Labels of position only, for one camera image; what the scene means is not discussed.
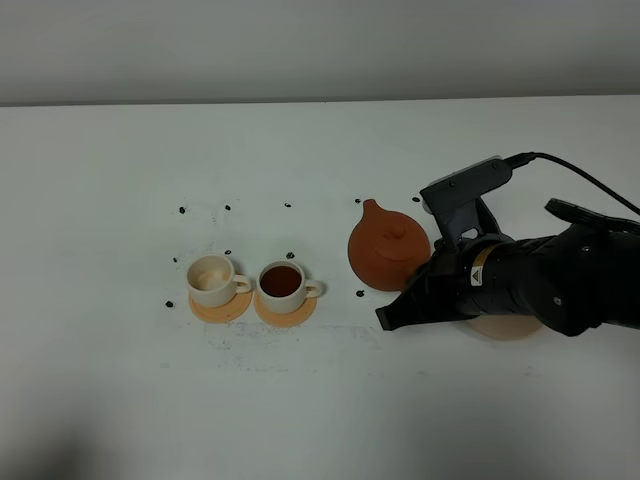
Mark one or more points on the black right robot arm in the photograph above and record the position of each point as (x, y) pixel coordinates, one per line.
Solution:
(586, 276)

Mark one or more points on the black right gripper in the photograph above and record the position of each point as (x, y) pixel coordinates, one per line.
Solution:
(458, 284)

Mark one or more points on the left orange coaster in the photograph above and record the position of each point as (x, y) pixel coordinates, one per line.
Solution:
(232, 310)

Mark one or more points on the brown clay teapot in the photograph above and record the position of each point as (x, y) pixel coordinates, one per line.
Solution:
(386, 247)

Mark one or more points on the white teacup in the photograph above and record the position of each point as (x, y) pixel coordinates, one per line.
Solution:
(283, 287)
(212, 281)

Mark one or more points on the right white teacup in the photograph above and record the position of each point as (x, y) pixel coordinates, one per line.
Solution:
(283, 287)

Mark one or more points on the beige teapot saucer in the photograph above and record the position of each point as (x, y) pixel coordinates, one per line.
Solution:
(505, 328)

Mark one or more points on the right orange coaster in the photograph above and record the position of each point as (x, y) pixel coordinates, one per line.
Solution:
(285, 317)

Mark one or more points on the orange coaster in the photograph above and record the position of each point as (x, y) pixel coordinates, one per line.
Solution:
(232, 310)
(285, 317)

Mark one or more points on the left white teacup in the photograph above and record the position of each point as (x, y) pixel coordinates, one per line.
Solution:
(212, 281)

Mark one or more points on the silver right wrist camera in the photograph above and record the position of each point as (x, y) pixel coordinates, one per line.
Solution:
(455, 201)

